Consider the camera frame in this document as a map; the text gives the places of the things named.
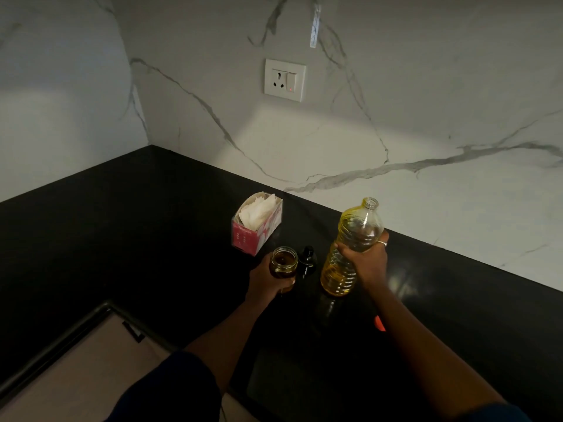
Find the small glass oil dispenser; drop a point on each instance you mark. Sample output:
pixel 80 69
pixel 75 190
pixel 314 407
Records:
pixel 283 261

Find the black countertop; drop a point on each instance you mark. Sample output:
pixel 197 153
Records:
pixel 110 237

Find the person's right hand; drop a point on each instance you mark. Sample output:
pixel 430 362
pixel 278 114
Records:
pixel 369 263

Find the person's right forearm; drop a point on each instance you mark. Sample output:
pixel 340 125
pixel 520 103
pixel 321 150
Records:
pixel 435 360

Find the white tissues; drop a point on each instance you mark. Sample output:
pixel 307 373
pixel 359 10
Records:
pixel 257 211

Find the blue right shirt sleeve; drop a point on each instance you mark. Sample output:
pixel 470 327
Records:
pixel 497 414

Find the clear tape strip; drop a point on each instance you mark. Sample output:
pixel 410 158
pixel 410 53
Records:
pixel 315 26

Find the red bottle cap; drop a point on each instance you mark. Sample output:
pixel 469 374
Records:
pixel 379 324

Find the pink tissue box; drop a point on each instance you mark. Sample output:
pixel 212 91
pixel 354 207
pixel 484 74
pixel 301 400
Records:
pixel 248 241

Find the beige lower cabinet front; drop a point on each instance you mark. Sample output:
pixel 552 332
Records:
pixel 79 382

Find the white wall socket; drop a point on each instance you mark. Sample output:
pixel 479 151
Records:
pixel 285 80

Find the person's left hand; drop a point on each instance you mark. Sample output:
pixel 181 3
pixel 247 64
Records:
pixel 263 283

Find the large clear plastic oil bottle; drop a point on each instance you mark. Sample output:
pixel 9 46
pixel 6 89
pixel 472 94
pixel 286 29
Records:
pixel 356 224

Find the black small bottle cap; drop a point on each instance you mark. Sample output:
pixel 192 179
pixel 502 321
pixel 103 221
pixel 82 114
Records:
pixel 306 261

